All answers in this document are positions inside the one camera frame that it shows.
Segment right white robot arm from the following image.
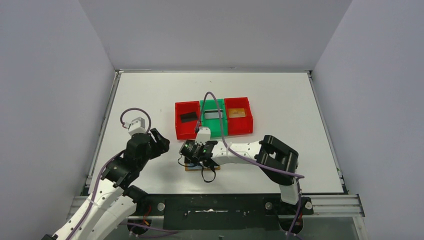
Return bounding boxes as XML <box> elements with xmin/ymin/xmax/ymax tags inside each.
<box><xmin>179</xmin><ymin>135</ymin><xmax>304</xmax><ymax>205</ymax></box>

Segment right red bin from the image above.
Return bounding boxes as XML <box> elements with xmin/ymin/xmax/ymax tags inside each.
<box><xmin>224</xmin><ymin>97</ymin><xmax>254</xmax><ymax>136</ymax></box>

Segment green middle bin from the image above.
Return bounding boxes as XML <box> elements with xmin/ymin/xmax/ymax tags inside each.
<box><xmin>199</xmin><ymin>98</ymin><xmax>229</xmax><ymax>138</ymax></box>

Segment yellow leather card holder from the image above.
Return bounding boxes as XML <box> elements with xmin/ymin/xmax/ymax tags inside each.
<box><xmin>179</xmin><ymin>158</ymin><xmax>211</xmax><ymax>171</ymax></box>

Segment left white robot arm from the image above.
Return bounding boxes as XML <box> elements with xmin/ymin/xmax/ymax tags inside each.
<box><xmin>43</xmin><ymin>128</ymin><xmax>170</xmax><ymax>240</ymax></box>

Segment silver card in green bin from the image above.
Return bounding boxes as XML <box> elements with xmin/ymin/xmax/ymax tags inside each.
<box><xmin>203</xmin><ymin>109</ymin><xmax>221</xmax><ymax>120</ymax></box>

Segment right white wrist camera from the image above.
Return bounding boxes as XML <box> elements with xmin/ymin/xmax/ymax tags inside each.
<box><xmin>194</xmin><ymin>126</ymin><xmax>211</xmax><ymax>146</ymax></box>

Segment gold card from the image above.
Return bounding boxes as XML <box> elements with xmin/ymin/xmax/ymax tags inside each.
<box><xmin>228</xmin><ymin>108</ymin><xmax>247</xmax><ymax>119</ymax></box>

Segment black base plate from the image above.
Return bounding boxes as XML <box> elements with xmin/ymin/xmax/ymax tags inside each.
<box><xmin>145</xmin><ymin>193</ymin><xmax>280</xmax><ymax>231</ymax></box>

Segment black card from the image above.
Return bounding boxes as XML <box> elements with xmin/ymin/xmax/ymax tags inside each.
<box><xmin>179</xmin><ymin>111</ymin><xmax>199</xmax><ymax>123</ymax></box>

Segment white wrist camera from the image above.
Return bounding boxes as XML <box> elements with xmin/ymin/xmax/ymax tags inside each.
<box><xmin>194</xmin><ymin>126</ymin><xmax>211</xmax><ymax>146</ymax></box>
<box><xmin>128</xmin><ymin>117</ymin><xmax>147</xmax><ymax>136</ymax></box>

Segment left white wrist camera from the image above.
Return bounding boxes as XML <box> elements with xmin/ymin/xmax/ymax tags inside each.
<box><xmin>128</xmin><ymin>117</ymin><xmax>147</xmax><ymax>136</ymax></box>

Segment left red bin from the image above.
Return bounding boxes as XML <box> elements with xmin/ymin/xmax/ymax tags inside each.
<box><xmin>174</xmin><ymin>100</ymin><xmax>200</xmax><ymax>140</ymax></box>

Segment red bin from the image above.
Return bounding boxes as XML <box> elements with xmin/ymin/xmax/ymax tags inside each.
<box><xmin>174</xmin><ymin>100</ymin><xmax>200</xmax><ymax>140</ymax></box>
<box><xmin>224</xmin><ymin>97</ymin><xmax>254</xmax><ymax>136</ymax></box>

